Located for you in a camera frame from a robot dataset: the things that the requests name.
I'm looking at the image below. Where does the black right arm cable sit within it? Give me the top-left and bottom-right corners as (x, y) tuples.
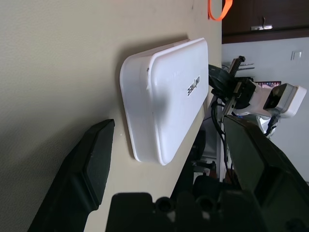
(211, 100), (234, 174)

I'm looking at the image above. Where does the white plastic pencil case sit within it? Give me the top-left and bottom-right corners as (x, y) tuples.
(120, 37), (209, 166)

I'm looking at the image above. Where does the orange and green backpack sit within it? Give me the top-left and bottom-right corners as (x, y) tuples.
(207, 0), (234, 22)

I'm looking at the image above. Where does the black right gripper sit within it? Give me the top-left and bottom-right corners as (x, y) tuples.
(209, 55), (257, 116)

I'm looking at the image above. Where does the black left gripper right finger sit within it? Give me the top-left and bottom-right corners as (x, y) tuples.
(223, 115), (309, 232)

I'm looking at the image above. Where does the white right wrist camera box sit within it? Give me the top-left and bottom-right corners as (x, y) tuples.
(235, 81), (308, 119)

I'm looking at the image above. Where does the monitor screen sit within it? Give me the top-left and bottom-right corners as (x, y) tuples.
(256, 81), (282, 88)

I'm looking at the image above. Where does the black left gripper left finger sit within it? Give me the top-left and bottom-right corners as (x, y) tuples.
(28, 118), (115, 232)

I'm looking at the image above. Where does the metal cabinet handle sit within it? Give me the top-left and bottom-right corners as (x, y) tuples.
(251, 18), (273, 31)

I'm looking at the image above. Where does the dark brown cabinet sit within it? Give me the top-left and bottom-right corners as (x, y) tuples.
(222, 0), (309, 44)

